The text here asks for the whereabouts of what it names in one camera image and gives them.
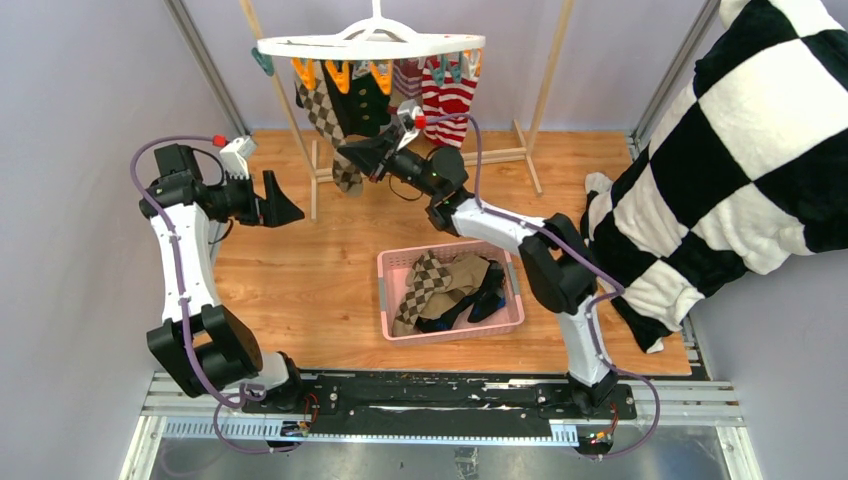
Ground black grey sock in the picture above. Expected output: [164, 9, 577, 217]
[467, 260, 506, 324]

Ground argyle brown sock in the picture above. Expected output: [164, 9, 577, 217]
[294, 60, 363, 198]
[391, 250, 453, 337]

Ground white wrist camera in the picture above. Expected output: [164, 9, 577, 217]
[219, 135, 258, 180]
[396, 99, 427, 150]

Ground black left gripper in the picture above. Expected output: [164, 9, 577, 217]
[207, 170, 303, 228]

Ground cream purple striped sock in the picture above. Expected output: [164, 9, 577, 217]
[389, 58, 423, 111]

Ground pink plastic basket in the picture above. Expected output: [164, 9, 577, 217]
[377, 241, 525, 346]

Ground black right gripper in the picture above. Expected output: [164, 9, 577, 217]
[338, 126, 442, 200]

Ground black blue sock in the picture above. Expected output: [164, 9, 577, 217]
[415, 296, 501, 333]

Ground red white striped sock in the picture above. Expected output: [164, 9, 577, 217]
[421, 54, 480, 148]

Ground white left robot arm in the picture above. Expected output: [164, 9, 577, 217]
[129, 135, 307, 413]

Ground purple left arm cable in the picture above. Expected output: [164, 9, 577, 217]
[129, 135, 299, 457]

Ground wooden clothes rack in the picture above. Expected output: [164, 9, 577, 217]
[238, 0, 578, 223]

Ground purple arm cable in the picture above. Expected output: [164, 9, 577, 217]
[423, 112, 662, 462]
[129, 135, 299, 457]

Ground dark green sock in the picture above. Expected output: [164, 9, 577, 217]
[322, 66, 391, 137]

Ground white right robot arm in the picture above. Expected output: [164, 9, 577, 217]
[361, 137, 618, 418]

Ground white round sock hanger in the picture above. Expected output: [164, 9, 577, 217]
[256, 1, 486, 61]

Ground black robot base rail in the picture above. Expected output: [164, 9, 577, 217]
[228, 367, 641, 446]

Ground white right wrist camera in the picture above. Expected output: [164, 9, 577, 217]
[396, 99, 427, 150]

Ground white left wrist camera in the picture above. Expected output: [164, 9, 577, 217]
[219, 135, 258, 180]

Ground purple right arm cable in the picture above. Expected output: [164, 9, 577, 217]
[423, 112, 662, 462]

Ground black white checkered blanket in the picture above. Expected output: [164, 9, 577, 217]
[580, 1, 847, 353]

